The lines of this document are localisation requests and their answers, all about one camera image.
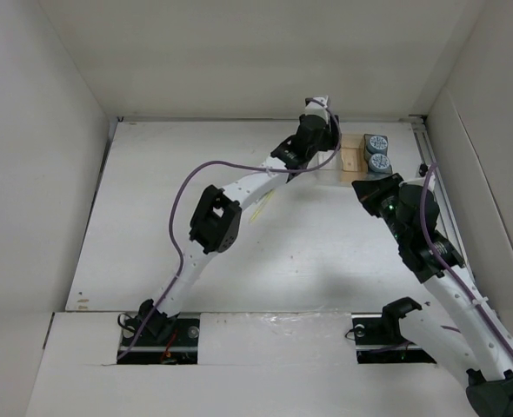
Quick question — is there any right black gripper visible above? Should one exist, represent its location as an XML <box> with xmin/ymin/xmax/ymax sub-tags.
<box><xmin>352</xmin><ymin>173</ymin><xmax>410</xmax><ymax>245</ymax></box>

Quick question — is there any blue cleaning gel jar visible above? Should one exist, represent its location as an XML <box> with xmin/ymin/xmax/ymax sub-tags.
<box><xmin>365</xmin><ymin>135</ymin><xmax>389</xmax><ymax>155</ymax></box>
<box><xmin>368</xmin><ymin>154</ymin><xmax>392</xmax><ymax>175</ymax></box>

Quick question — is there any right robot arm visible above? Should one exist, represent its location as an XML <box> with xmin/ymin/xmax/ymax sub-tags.
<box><xmin>352</xmin><ymin>174</ymin><xmax>513</xmax><ymax>416</ymax></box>

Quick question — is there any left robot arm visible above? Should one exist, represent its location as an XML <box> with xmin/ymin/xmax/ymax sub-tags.
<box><xmin>137</xmin><ymin>109</ymin><xmax>341</xmax><ymax>345</ymax></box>

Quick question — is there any wooden tray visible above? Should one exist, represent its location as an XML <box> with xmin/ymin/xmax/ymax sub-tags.
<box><xmin>340</xmin><ymin>134</ymin><xmax>368</xmax><ymax>186</ymax></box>

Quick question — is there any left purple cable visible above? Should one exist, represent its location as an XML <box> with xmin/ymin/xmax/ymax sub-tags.
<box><xmin>117</xmin><ymin>97</ymin><xmax>343</xmax><ymax>364</ymax></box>

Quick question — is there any purple cable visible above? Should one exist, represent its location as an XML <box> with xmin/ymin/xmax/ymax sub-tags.
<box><xmin>117</xmin><ymin>97</ymin><xmax>343</xmax><ymax>364</ymax></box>
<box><xmin>351</xmin><ymin>162</ymin><xmax>513</xmax><ymax>383</ymax></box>

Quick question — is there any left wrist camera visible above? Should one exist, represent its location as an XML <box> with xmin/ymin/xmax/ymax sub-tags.
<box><xmin>304</xmin><ymin>96</ymin><xmax>330</xmax><ymax>121</ymax></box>

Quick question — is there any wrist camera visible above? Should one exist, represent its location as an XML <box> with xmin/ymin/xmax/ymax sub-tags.
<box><xmin>417</xmin><ymin>162</ymin><xmax>436</xmax><ymax>191</ymax></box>
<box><xmin>304</xmin><ymin>96</ymin><xmax>330</xmax><ymax>121</ymax></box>

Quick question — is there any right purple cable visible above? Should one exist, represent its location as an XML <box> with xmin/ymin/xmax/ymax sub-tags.
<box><xmin>351</xmin><ymin>162</ymin><xmax>513</xmax><ymax>383</ymax></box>

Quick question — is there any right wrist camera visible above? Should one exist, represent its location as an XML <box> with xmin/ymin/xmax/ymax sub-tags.
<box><xmin>417</xmin><ymin>162</ymin><xmax>436</xmax><ymax>191</ymax></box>

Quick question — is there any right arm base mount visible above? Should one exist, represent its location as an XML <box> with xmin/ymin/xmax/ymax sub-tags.
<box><xmin>345</xmin><ymin>297</ymin><xmax>436</xmax><ymax>365</ymax></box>

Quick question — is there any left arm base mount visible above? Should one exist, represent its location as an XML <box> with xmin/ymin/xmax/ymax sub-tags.
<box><xmin>117</xmin><ymin>300</ymin><xmax>200</xmax><ymax>366</ymax></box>

